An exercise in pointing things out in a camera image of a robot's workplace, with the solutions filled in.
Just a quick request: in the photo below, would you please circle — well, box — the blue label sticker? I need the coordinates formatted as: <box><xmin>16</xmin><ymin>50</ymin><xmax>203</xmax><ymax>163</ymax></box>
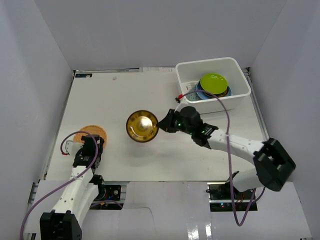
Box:
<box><xmin>74</xmin><ymin>73</ymin><xmax>93</xmax><ymax>78</ymax></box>

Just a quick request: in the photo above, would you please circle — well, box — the small yellow patterned plate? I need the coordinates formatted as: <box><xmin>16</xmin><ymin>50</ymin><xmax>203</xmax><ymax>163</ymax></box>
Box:
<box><xmin>125</xmin><ymin>110</ymin><xmax>159</xmax><ymax>143</ymax></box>

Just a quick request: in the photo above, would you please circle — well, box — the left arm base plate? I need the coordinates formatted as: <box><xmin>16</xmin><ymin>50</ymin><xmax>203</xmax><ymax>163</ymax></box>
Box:
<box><xmin>95</xmin><ymin>184</ymin><xmax>122</xmax><ymax>201</ymax></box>

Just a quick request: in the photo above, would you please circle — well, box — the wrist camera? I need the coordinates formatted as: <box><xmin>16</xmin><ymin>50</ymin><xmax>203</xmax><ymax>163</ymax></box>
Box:
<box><xmin>61</xmin><ymin>140</ymin><xmax>84</xmax><ymax>156</ymax></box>
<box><xmin>174</xmin><ymin>94</ymin><xmax>188</xmax><ymax>112</ymax></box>

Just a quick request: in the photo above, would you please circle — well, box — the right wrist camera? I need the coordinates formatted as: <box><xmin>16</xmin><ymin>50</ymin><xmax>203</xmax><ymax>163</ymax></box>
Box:
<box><xmin>174</xmin><ymin>94</ymin><xmax>188</xmax><ymax>112</ymax></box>

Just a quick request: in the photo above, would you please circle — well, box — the white plastic bin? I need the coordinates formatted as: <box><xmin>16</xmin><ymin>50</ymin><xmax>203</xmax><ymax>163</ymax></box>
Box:
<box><xmin>175</xmin><ymin>57</ymin><xmax>252</xmax><ymax>114</ymax></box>

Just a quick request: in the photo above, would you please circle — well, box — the woven wicker plate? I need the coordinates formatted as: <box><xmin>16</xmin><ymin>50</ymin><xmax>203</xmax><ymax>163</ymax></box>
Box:
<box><xmin>73</xmin><ymin>125</ymin><xmax>108</xmax><ymax>149</ymax></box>

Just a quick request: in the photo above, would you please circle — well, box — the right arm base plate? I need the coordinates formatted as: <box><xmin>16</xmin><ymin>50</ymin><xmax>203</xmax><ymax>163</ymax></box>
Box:
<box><xmin>206</xmin><ymin>182</ymin><xmax>254</xmax><ymax>213</ymax></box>

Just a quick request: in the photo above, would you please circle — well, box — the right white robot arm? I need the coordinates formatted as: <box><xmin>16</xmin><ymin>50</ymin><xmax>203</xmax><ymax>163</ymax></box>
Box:
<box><xmin>157</xmin><ymin>106</ymin><xmax>296</xmax><ymax>200</ymax></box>

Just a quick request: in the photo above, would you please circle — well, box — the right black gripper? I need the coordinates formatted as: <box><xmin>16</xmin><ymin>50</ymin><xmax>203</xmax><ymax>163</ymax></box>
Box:
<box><xmin>157</xmin><ymin>109</ymin><xmax>194</xmax><ymax>136</ymax></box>

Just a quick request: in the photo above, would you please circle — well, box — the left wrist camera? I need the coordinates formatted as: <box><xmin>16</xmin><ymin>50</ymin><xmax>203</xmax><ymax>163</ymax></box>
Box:
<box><xmin>61</xmin><ymin>140</ymin><xmax>84</xmax><ymax>156</ymax></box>

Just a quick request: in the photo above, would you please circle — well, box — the light green ceramic plate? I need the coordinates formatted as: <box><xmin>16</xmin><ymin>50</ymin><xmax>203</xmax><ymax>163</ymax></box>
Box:
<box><xmin>185</xmin><ymin>89</ymin><xmax>202</xmax><ymax>102</ymax></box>

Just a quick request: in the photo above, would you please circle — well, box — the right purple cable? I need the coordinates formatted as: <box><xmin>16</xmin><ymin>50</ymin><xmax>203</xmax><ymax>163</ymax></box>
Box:
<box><xmin>179</xmin><ymin>90</ymin><xmax>266</xmax><ymax>227</ymax></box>

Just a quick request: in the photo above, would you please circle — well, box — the lime green plate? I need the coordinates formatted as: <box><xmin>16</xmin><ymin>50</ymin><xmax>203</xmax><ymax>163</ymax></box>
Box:
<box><xmin>200</xmin><ymin>73</ymin><xmax>228</xmax><ymax>94</ymax></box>

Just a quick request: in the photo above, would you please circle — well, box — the large yellow patterned plate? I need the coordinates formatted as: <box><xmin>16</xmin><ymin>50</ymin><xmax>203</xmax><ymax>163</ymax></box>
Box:
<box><xmin>223</xmin><ymin>87</ymin><xmax>232</xmax><ymax>97</ymax></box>

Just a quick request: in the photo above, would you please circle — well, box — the blue plastic plate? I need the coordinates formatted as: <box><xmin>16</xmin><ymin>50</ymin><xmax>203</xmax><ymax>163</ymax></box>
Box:
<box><xmin>195</xmin><ymin>81</ymin><xmax>233</xmax><ymax>100</ymax></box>

